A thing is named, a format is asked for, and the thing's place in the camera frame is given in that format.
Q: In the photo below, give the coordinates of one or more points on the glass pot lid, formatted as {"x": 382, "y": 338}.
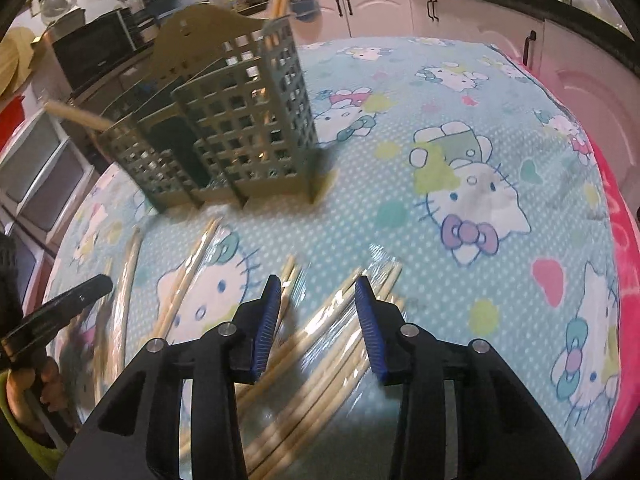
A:
{"x": 57, "y": 4}

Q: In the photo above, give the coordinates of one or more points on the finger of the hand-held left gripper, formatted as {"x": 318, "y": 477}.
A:
{"x": 60, "y": 307}

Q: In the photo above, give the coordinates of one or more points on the bunch of wooden chopsticks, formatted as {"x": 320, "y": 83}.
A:
{"x": 310, "y": 360}

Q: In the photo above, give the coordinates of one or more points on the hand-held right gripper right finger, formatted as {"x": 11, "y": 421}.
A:
{"x": 372, "y": 332}

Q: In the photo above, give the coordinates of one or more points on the white plastic drawer unit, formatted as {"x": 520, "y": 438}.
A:
{"x": 40, "y": 170}

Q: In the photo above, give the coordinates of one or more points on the black perforated utensil basket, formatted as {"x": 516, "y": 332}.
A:
{"x": 250, "y": 135}

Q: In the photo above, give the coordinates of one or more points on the black microwave oven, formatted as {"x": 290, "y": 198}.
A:
{"x": 95, "y": 50}

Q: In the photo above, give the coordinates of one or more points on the cartoon cat printed blanket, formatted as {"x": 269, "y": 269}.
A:
{"x": 400, "y": 110}

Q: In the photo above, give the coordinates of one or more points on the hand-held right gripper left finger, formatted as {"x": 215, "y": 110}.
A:
{"x": 264, "y": 332}

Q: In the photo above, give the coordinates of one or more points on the white kitchen cabinets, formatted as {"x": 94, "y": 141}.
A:
{"x": 380, "y": 12}

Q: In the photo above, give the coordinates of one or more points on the person's left hand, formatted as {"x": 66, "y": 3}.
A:
{"x": 47, "y": 382}

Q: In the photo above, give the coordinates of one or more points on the round wooden board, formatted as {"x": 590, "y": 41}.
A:
{"x": 12, "y": 62}

